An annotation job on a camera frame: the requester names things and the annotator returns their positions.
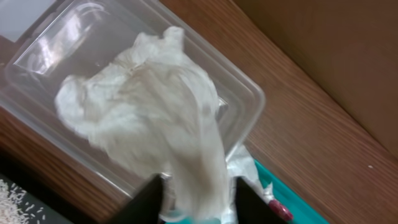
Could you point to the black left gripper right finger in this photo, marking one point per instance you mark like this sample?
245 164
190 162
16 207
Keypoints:
250 208

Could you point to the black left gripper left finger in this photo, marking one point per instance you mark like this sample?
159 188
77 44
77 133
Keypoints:
144 207

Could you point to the red snack wrapper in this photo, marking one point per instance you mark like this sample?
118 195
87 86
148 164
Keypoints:
280 210

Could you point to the large white napkin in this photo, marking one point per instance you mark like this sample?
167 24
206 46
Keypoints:
153 110

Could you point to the teal plastic tray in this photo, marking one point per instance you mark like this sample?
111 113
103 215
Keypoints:
302 212

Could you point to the black plastic tray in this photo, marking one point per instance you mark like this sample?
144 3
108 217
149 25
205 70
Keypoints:
25 199

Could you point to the clear plastic bin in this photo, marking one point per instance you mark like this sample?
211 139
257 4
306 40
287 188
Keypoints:
81 38

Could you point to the white rice pile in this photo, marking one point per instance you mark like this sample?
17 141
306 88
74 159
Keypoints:
13 208

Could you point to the brown cardboard backdrop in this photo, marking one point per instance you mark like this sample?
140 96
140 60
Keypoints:
348 47

